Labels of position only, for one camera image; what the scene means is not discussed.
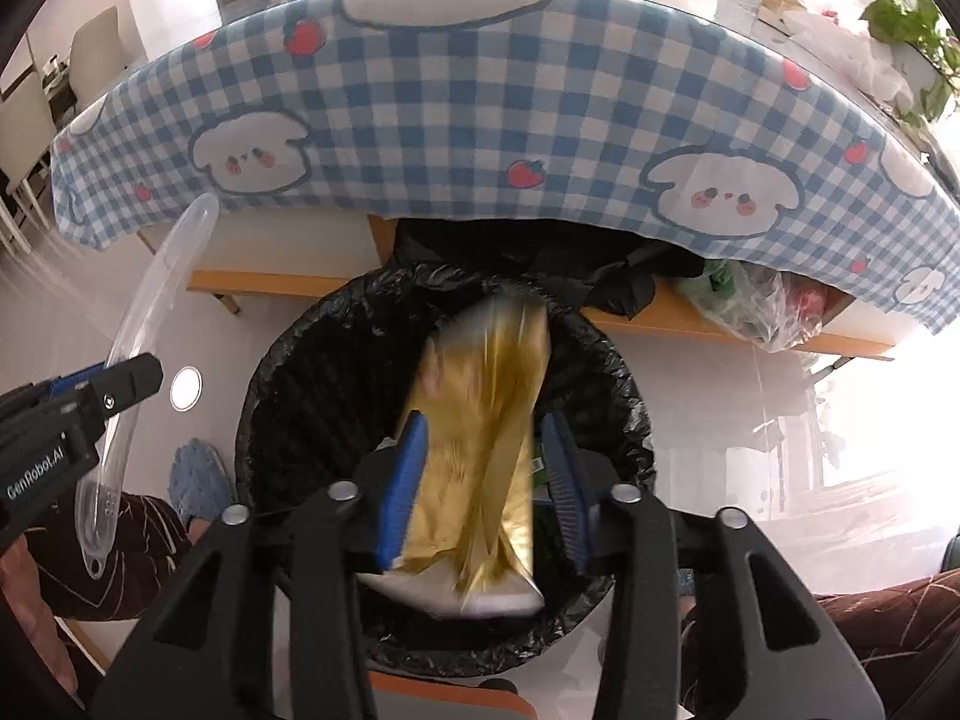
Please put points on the person's leg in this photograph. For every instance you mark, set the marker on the person's leg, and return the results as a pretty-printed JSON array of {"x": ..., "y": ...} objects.
[
  {"x": 862, "y": 645},
  {"x": 135, "y": 547}
]

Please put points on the wooden table frame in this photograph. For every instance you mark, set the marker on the wooden table frame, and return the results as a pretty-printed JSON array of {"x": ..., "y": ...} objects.
[{"x": 285, "y": 285}]

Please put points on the blue fuzzy slipper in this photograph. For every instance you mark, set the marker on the blue fuzzy slipper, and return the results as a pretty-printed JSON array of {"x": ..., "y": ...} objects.
[{"x": 199, "y": 484}]

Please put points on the clear plastic strip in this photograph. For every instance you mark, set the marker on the clear plastic strip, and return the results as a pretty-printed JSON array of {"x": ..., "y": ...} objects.
[{"x": 161, "y": 277}]

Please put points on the black lined trash bin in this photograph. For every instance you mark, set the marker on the black lined trash bin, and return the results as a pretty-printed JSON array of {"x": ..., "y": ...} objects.
[{"x": 322, "y": 390}]

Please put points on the person's left hand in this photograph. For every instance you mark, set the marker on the person's left hand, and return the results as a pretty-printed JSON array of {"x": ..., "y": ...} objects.
[{"x": 30, "y": 615}]

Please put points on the person's right leg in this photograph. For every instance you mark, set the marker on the person's right leg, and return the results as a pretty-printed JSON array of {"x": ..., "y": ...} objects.
[{"x": 862, "y": 645}]

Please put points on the gold tissue pack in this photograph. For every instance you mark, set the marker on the gold tissue pack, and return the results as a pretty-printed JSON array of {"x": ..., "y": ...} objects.
[{"x": 472, "y": 465}]

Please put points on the wooden stool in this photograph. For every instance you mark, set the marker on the wooden stool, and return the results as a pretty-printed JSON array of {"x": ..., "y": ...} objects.
[{"x": 450, "y": 699}]

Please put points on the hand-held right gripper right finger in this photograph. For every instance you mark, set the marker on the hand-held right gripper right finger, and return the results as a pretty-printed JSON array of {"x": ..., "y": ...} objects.
[{"x": 564, "y": 480}]

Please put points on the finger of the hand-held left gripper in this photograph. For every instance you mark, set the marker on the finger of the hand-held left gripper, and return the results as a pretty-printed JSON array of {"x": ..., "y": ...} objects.
[
  {"x": 124, "y": 390},
  {"x": 79, "y": 382}
]

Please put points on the potted green plant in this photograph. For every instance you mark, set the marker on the potted green plant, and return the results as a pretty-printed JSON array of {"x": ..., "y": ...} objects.
[{"x": 907, "y": 15}]

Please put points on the white plastic bag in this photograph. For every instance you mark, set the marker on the white plastic bag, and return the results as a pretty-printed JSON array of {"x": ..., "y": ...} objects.
[{"x": 847, "y": 52}]

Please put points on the black plastic bag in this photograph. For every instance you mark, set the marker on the black plastic bag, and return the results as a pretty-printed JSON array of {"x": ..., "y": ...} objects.
[{"x": 525, "y": 255}]

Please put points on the blue checked tablecloth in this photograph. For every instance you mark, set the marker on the blue checked tablecloth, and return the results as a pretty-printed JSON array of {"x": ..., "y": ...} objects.
[{"x": 487, "y": 112}]

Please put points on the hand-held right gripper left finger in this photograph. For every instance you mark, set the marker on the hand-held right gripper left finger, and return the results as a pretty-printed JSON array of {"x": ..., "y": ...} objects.
[{"x": 403, "y": 480}]

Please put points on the clear bag with green contents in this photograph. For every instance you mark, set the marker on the clear bag with green contents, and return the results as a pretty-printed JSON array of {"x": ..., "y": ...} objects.
[{"x": 750, "y": 304}]

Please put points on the person's left leg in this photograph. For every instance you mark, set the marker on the person's left leg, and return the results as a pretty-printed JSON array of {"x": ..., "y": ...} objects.
[{"x": 135, "y": 547}]

